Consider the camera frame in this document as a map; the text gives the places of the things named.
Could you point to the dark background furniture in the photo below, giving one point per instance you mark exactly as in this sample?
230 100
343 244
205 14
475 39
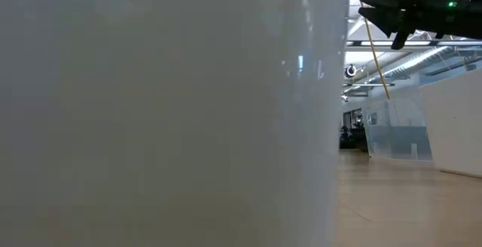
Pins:
352 134

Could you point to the silver ventilation duct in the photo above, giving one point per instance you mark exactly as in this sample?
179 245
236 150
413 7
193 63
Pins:
410 66

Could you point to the linear ceiling light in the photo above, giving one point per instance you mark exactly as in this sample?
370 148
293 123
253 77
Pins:
414 43

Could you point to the glass partition panel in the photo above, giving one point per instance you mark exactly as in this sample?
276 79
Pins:
399 134

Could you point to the white partition panel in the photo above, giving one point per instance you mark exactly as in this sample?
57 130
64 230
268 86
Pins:
455 126

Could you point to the white plastic basket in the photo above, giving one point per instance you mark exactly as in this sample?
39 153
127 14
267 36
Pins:
150 126

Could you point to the round black ceiling fixture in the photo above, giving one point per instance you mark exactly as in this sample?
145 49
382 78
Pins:
351 71

